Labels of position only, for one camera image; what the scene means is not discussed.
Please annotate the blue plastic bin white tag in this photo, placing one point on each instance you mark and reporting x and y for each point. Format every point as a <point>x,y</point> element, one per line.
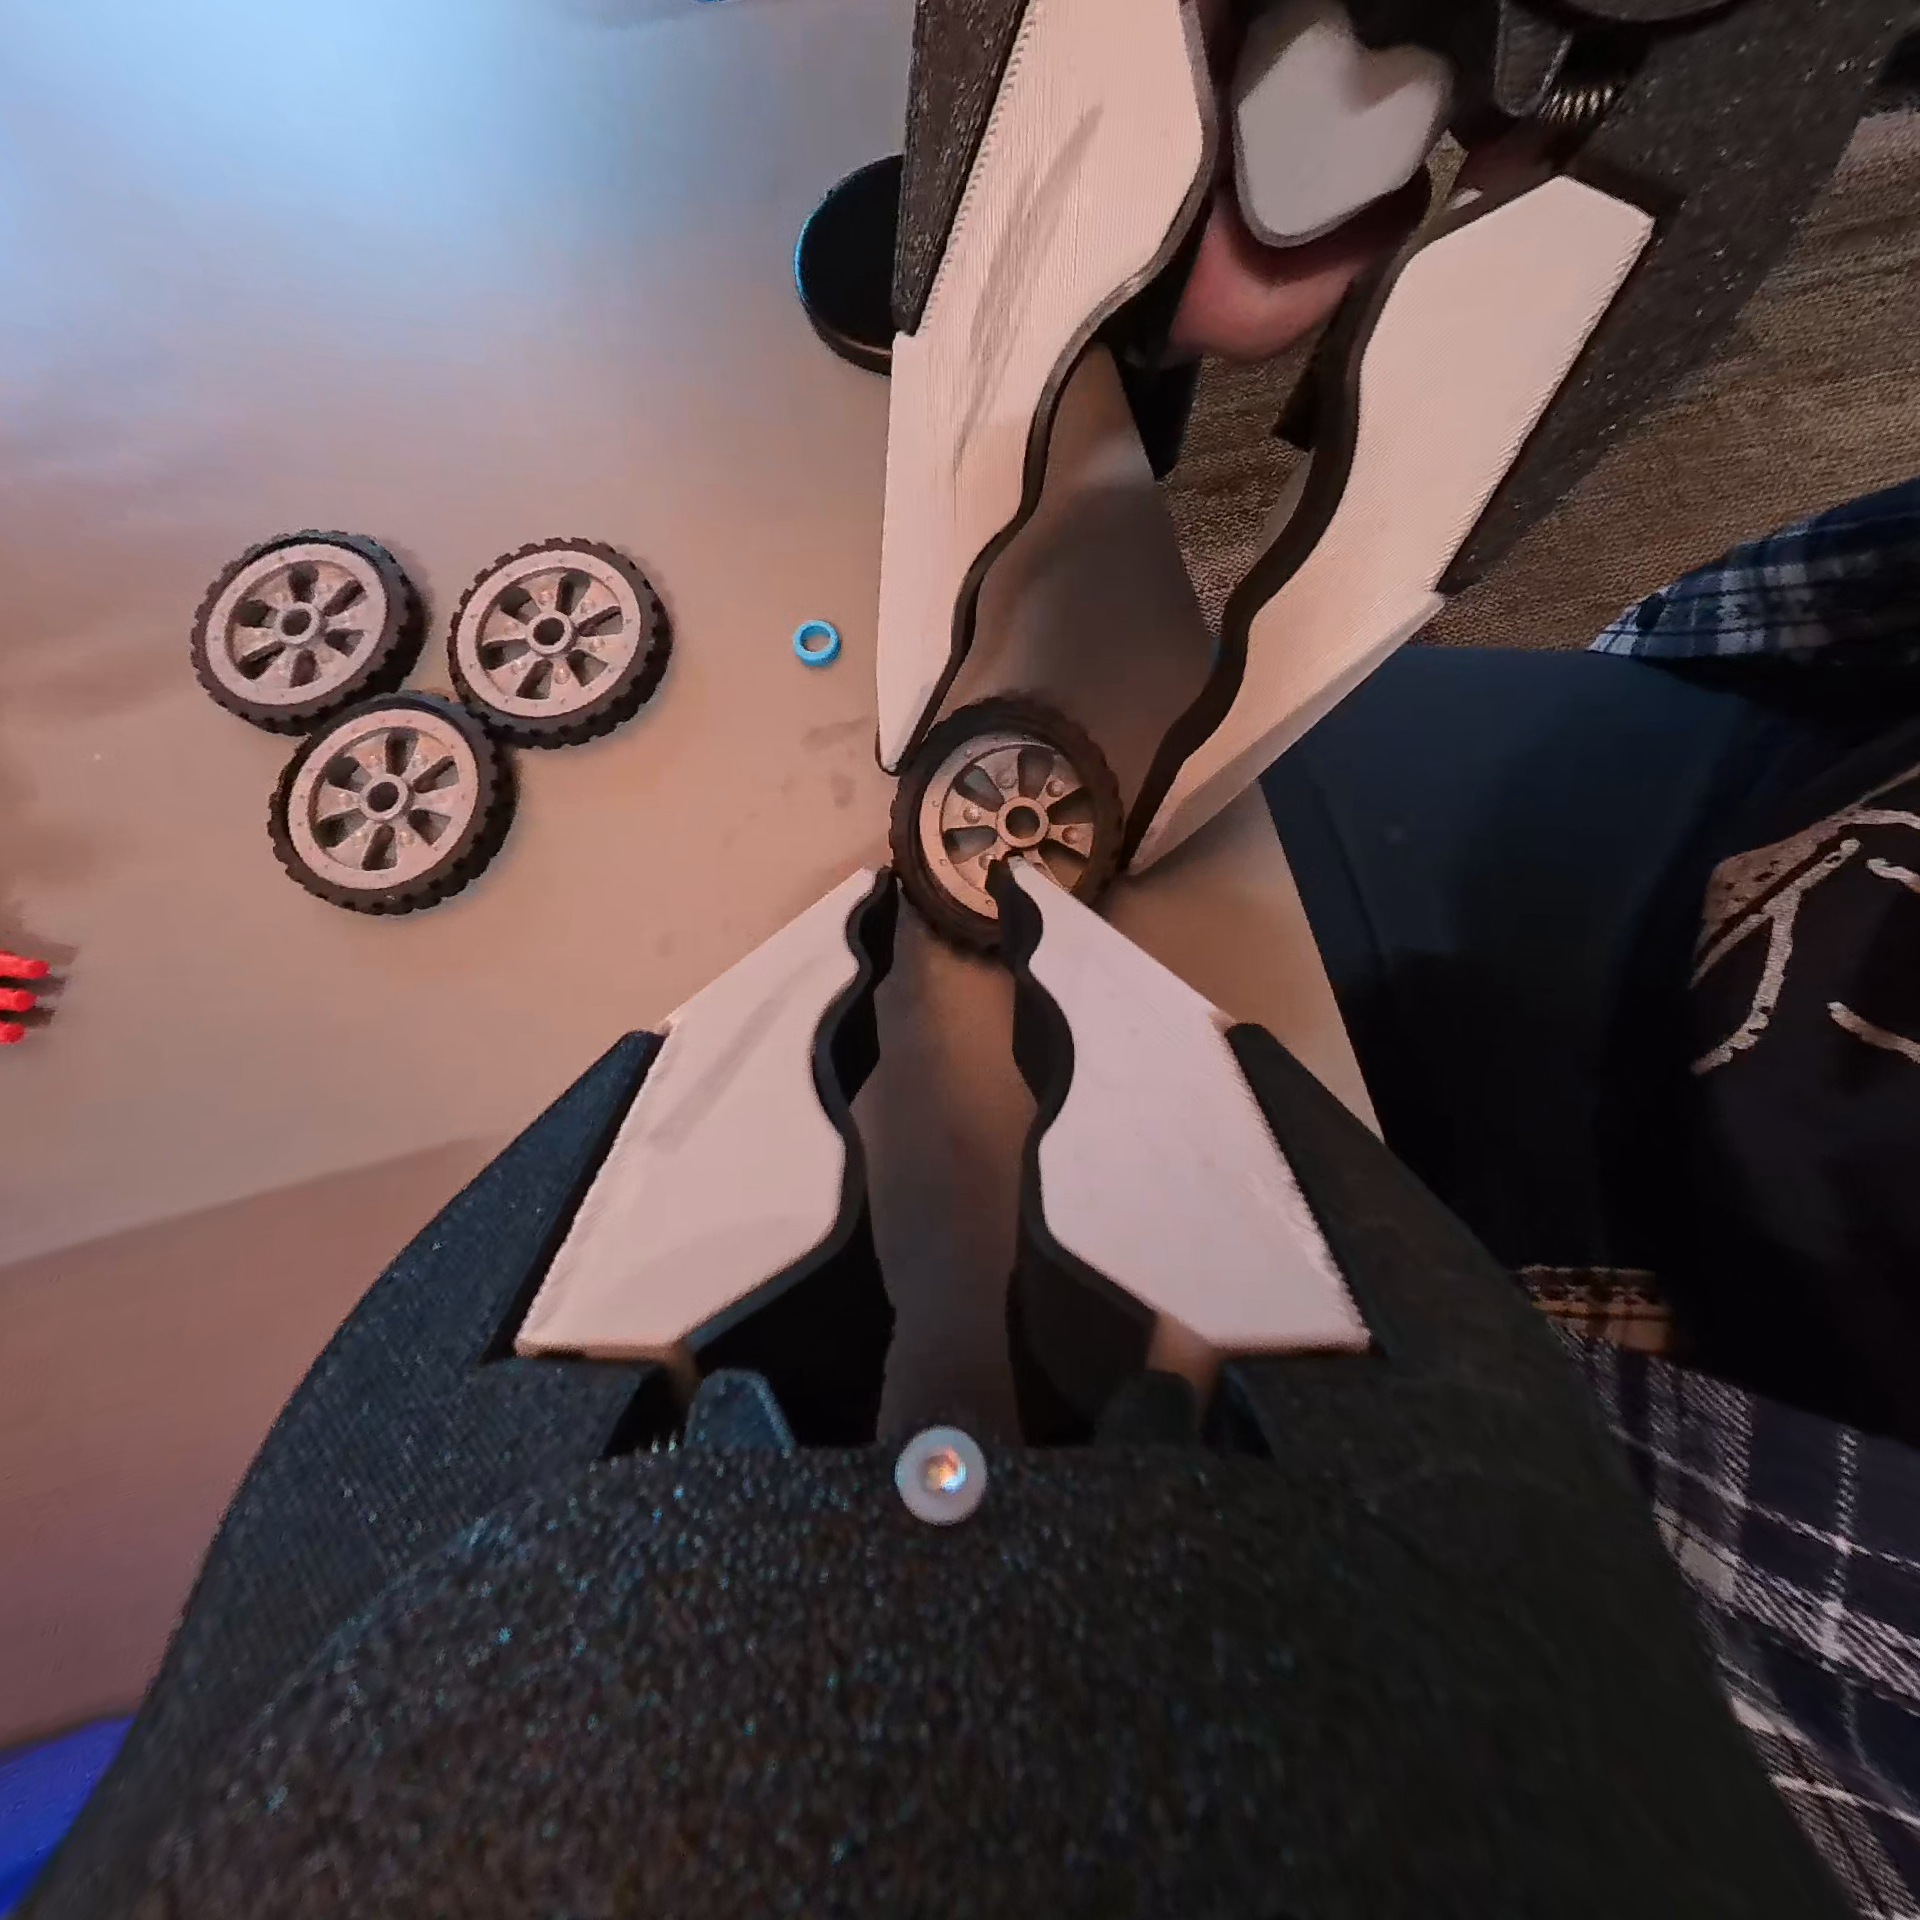
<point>44,1800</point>

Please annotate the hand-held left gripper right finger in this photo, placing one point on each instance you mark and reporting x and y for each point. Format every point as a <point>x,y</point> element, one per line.
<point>1200,1184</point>

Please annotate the person's plaid shirt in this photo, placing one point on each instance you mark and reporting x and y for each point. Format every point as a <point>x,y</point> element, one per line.
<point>1798,1575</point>

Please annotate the colourful construction toy figure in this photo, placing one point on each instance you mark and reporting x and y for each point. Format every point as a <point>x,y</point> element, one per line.
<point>18,968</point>

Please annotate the person's dark trousers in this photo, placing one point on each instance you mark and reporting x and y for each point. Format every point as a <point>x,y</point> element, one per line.
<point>1500,975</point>

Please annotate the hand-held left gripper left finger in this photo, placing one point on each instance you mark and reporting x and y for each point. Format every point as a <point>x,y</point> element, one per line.
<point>705,1184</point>

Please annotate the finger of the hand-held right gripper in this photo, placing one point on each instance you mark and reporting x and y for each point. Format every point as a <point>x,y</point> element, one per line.
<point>1469,375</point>
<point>990,301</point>

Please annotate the person's right hand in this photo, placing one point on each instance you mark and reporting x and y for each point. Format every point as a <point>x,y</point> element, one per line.
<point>1260,301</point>

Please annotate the black desk clamp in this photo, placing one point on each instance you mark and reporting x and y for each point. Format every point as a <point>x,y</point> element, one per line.
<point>849,271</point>

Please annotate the person's dark printed t-shirt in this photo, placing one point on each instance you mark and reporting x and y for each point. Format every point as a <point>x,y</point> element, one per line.
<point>1829,1125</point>

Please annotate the grey toy wheel black tyre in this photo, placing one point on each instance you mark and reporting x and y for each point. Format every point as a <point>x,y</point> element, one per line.
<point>481,661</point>
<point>225,646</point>
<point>917,840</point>
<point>306,820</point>

